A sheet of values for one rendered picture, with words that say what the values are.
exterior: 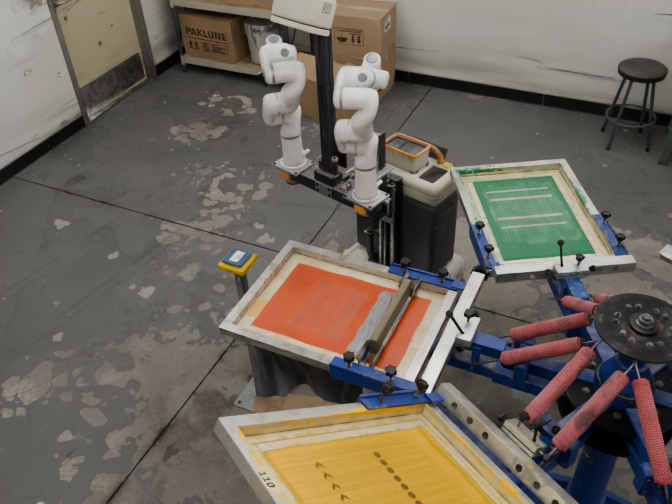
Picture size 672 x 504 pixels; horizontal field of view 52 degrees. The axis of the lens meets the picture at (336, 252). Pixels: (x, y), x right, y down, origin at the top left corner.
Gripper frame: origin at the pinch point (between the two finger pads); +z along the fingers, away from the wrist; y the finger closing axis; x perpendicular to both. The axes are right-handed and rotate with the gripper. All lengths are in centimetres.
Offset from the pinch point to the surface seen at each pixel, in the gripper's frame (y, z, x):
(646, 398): -65, -67, -154
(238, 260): -98, 5, -4
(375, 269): -66, -2, -54
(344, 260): -70, 1, -41
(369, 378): -107, -33, -84
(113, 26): 25, 221, 309
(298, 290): -93, -3, -35
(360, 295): -79, -5, -57
